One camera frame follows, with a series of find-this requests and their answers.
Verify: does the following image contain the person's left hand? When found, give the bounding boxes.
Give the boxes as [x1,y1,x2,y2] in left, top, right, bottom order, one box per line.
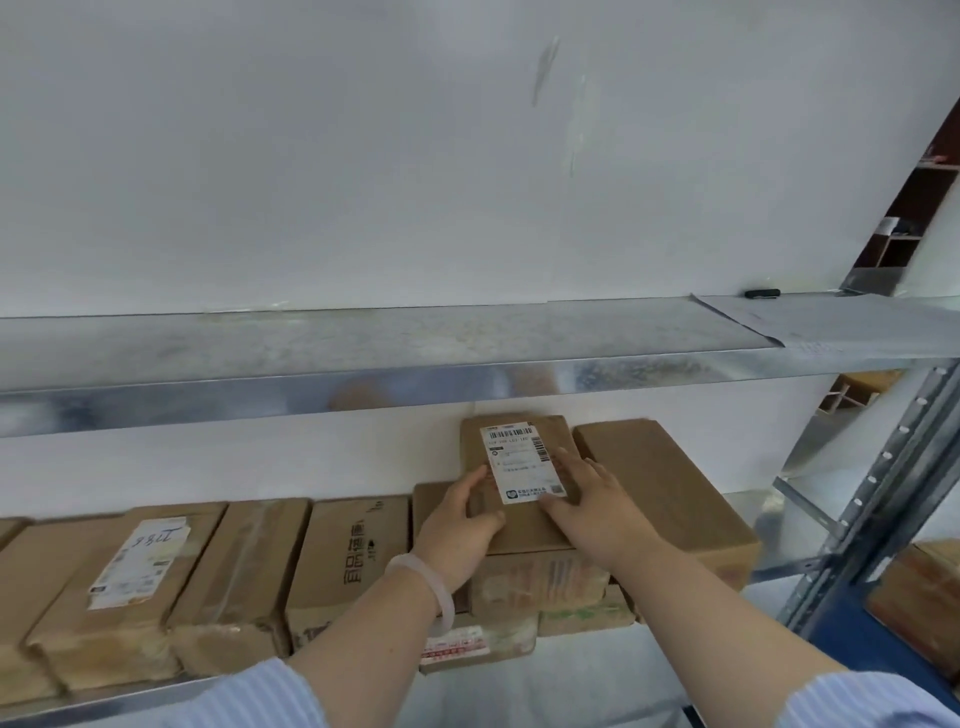
[410,464,509,595]

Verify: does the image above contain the person's right hand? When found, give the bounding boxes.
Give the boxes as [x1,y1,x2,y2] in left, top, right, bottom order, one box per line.
[537,446,675,581]

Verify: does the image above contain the plain brown box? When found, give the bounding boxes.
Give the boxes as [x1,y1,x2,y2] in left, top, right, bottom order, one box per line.
[573,419,763,595]

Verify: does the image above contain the brown box with label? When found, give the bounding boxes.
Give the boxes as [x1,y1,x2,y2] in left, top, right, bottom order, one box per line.
[458,414,580,556]

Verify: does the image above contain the galvanized metal shelf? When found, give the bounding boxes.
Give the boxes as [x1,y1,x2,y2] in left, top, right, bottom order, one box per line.
[0,292,960,728]

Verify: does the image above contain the brown cardboard box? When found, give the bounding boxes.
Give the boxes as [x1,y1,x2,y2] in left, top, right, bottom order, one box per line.
[864,539,960,680]

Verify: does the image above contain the person's left forearm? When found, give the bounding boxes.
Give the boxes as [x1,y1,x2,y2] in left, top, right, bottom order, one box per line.
[288,569,451,728]

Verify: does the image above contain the person's right forearm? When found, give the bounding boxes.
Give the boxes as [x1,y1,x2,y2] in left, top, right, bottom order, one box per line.
[614,539,853,728]

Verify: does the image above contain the translucent white bangle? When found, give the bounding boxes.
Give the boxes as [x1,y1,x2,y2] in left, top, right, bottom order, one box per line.
[384,552,457,639]

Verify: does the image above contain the light blue striped shirt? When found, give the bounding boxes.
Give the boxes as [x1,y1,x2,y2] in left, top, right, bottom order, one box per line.
[161,658,960,728]

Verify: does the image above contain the blue beam metal rack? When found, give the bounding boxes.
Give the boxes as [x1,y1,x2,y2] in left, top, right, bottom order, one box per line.
[806,419,960,706]

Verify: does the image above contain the grey paper sheet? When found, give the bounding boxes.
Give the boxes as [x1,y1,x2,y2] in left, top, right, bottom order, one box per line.
[689,292,960,355]

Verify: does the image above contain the brown wooden cabinet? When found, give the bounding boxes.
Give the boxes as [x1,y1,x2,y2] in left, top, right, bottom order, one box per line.
[817,97,960,415]

